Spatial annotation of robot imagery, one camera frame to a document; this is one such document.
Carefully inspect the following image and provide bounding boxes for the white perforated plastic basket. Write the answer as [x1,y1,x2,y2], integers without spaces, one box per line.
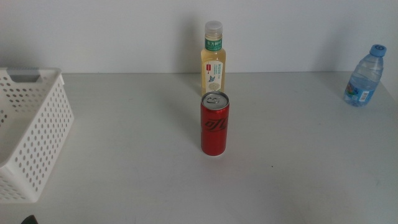
[0,67,75,203]

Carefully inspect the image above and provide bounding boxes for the red soda can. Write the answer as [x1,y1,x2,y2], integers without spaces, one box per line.
[200,90,230,157]

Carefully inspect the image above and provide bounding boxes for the yellow tea bottle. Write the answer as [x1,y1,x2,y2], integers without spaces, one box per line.
[200,20,227,97]

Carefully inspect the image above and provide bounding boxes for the small blue-capped water bottle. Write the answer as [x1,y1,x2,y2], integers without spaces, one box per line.
[343,44,387,108]

